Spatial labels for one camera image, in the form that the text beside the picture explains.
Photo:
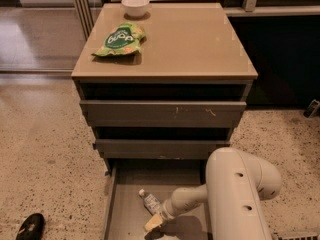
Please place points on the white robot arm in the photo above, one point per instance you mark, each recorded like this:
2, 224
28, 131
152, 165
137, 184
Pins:
236, 184

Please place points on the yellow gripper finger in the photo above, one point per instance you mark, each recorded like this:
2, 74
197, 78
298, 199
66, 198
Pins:
155, 221

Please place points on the grey middle drawer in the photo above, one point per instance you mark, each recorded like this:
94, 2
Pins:
157, 149

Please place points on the small dark floor device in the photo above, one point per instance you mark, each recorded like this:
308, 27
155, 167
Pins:
312, 108

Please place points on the green snack bag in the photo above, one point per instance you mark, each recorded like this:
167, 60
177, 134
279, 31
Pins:
124, 40

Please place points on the grey top drawer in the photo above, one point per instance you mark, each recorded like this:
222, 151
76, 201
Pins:
180, 114

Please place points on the grey open bottom drawer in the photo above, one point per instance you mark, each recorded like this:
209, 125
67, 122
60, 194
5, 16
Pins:
126, 214

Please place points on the white ceramic bowl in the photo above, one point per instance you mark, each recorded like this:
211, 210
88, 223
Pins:
135, 8

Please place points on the clear plastic water bottle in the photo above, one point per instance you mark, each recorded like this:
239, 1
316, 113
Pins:
151, 203

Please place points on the grey drawer cabinet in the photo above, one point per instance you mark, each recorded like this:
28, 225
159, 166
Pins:
190, 53

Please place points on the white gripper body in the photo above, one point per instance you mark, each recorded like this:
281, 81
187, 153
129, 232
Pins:
167, 208

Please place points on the white floor vent grille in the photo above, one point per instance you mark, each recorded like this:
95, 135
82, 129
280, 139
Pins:
296, 235

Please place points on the black shoe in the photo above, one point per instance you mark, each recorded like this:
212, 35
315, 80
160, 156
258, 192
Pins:
32, 228

